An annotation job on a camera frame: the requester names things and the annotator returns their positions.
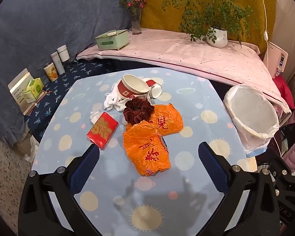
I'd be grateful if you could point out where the red gold packet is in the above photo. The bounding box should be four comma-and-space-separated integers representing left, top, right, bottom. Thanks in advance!
87, 112, 118, 149

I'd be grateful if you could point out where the white tissue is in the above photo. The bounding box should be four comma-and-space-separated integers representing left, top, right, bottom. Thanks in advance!
90, 111, 102, 124

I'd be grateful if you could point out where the orange plastic bag front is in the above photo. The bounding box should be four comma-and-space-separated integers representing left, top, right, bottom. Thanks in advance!
123, 122, 171, 176

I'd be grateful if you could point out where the orange plastic bag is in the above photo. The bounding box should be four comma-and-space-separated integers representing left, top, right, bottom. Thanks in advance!
127, 103, 184, 136
123, 122, 171, 176

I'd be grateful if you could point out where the dark red velvet scrunchie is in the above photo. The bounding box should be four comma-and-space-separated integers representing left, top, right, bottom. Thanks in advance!
123, 97, 154, 125

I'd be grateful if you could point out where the red white paper bowl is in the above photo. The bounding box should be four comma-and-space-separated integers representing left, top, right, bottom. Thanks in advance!
117, 74, 150, 98

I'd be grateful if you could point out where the red white paper cup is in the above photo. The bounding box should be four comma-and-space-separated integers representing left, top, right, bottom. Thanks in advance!
143, 78, 163, 99

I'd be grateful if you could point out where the white lined trash bin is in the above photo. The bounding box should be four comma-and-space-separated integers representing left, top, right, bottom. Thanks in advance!
223, 84, 279, 158

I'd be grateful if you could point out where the navy floral cloth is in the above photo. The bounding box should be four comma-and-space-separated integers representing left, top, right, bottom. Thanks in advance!
24, 58, 119, 143

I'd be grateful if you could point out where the red cushion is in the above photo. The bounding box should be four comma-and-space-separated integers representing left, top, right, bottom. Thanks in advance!
272, 75, 295, 110

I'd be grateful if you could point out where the blue planet pattern tablecloth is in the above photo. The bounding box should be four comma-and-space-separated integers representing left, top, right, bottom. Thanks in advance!
31, 67, 257, 236

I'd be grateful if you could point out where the green yellow small box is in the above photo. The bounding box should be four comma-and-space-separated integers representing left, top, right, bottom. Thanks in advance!
23, 78, 43, 103

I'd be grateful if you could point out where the white cardboard box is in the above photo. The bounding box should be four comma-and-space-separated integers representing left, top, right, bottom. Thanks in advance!
8, 68, 46, 115

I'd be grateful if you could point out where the pink water dispenser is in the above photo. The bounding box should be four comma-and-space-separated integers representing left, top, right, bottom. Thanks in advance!
263, 41, 288, 78

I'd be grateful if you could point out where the pink bedding mat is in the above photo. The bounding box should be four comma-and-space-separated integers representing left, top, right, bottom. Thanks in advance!
76, 29, 290, 113

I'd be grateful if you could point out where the white tall tube bottle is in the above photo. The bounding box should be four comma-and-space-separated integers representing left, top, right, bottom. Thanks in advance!
50, 51, 65, 75

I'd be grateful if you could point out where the beige curtain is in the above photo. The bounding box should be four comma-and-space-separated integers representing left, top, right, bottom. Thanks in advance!
271, 0, 295, 102

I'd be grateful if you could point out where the white jar with lid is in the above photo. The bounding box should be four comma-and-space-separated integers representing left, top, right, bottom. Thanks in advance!
57, 45, 70, 62

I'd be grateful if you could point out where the green plant in white pot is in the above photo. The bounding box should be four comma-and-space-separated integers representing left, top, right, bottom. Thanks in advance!
161, 0, 253, 44

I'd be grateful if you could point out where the mint green tissue box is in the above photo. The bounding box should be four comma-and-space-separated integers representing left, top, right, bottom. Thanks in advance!
95, 29, 129, 51

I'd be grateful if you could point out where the mustard yellow blanket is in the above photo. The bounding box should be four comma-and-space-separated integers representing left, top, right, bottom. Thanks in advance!
141, 0, 276, 53

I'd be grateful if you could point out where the blue blanket backdrop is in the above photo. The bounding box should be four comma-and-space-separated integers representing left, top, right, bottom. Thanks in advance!
0, 0, 130, 146

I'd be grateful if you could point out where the glass vase with red flowers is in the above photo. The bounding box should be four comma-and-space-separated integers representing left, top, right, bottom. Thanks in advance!
119, 0, 147, 35

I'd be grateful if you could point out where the white cable with switch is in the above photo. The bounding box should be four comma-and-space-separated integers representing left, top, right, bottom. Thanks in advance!
256, 0, 271, 69

